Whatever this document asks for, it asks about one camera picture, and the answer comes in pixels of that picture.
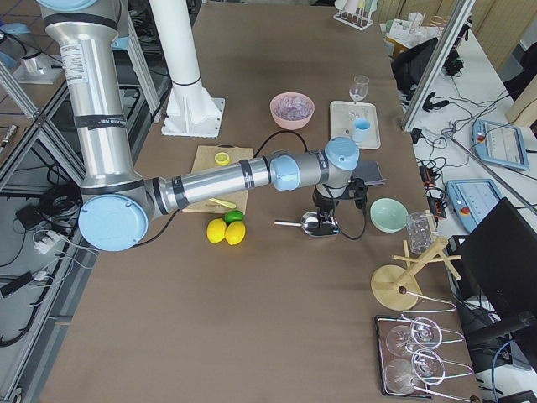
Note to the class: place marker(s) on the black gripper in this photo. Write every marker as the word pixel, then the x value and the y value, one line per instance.
pixel 325 204

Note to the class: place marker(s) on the silver metal ice scoop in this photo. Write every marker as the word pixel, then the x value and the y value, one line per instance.
pixel 313 224

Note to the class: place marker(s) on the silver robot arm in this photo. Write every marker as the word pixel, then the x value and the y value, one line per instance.
pixel 118 203

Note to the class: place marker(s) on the light blue cup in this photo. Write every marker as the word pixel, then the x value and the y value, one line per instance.
pixel 360 130

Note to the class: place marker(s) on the pink bowl of ice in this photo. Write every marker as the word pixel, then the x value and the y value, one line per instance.
pixel 291 110

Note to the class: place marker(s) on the wooden cup tree stand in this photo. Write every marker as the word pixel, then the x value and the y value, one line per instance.
pixel 396 287

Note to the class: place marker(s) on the grey folded cloth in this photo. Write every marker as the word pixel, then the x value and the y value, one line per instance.
pixel 369 172

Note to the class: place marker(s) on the green ceramic bowl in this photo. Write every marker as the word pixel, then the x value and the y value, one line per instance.
pixel 388 215

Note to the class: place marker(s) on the clear glass mug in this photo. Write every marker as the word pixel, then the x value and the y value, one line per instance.
pixel 421 231

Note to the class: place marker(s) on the cream serving tray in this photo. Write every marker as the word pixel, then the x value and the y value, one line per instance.
pixel 343 115

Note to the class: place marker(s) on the clear wine glass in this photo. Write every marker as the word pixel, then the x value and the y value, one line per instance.
pixel 359 88

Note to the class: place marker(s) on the teach pendant lower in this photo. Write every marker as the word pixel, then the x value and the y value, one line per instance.
pixel 472 200

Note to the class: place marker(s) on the teach pendant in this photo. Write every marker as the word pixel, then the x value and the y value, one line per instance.
pixel 472 200
pixel 500 144

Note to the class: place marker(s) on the yellow lemon back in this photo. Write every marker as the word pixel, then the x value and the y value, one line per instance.
pixel 235 232

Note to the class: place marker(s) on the yellow lemon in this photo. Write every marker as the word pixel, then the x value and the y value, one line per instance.
pixel 216 230
pixel 235 232

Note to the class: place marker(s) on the green lime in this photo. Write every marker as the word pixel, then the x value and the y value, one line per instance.
pixel 233 216

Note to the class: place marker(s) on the half lemon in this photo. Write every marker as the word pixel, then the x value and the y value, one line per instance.
pixel 222 158

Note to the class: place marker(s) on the yellow lemon front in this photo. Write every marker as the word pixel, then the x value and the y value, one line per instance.
pixel 216 230

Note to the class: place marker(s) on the teach pendant upper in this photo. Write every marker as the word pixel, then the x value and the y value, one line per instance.
pixel 500 144

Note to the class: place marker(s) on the wooden cutting board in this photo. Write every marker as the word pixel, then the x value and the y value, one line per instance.
pixel 205 159

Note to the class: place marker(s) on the black monitor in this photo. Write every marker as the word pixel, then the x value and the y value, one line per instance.
pixel 499 261

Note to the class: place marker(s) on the upside-down wine glass upper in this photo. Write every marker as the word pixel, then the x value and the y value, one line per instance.
pixel 420 332

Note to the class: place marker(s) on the upside-down wine glass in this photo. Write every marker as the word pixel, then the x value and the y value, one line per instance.
pixel 420 332
pixel 422 370

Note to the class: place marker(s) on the white dish rack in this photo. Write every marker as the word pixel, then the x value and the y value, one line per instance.
pixel 355 13

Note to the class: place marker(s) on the black glass rack tray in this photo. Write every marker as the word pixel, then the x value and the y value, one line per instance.
pixel 383 325

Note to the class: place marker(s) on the upside-down wine glass lower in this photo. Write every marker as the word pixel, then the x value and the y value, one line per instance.
pixel 422 370

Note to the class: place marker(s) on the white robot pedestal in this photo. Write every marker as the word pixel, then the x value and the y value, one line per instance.
pixel 191 111

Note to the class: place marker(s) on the aluminium frame post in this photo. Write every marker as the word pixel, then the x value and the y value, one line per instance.
pixel 453 27

